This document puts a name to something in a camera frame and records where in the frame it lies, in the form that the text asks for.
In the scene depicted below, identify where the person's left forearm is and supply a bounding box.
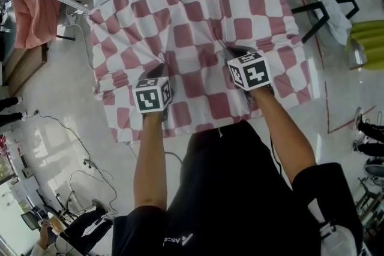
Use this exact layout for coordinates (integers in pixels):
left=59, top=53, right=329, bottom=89
left=133, top=110, right=169, bottom=211

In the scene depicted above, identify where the person's black clothing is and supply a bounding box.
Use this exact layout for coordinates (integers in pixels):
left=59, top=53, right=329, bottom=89
left=110, top=119, right=364, bottom=256

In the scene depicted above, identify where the pink white checkered tablecloth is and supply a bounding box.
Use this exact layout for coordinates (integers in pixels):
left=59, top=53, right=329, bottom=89
left=86, top=0, right=314, bottom=143

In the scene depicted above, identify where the brown cardboard box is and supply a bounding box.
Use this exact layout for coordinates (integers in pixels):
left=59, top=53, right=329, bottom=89
left=2, top=44, right=49, bottom=97

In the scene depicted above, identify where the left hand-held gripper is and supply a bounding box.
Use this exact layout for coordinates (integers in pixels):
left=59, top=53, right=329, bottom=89
left=131, top=52, right=175, bottom=123

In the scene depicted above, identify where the person's white shoe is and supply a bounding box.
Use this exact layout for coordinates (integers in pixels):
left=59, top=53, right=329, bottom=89
left=318, top=218, right=356, bottom=256

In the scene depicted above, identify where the black floor cable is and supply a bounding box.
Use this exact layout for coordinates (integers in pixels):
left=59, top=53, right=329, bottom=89
left=22, top=110, right=118, bottom=219

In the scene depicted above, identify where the person's right forearm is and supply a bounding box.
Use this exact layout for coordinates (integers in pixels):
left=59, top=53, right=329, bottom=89
left=250, top=86, right=318, bottom=184

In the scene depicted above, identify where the orange cloth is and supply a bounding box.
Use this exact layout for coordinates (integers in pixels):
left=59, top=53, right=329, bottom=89
left=11, top=0, right=62, bottom=49

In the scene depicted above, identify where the lime green chair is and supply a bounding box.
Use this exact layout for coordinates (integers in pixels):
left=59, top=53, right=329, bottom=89
left=344, top=20, right=384, bottom=71

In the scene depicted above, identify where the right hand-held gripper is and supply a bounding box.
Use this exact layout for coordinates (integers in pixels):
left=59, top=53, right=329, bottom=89
left=218, top=38, right=275, bottom=106

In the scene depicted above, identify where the white cloth on chair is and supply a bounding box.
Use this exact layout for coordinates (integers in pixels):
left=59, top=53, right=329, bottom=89
left=316, top=0, right=353, bottom=46

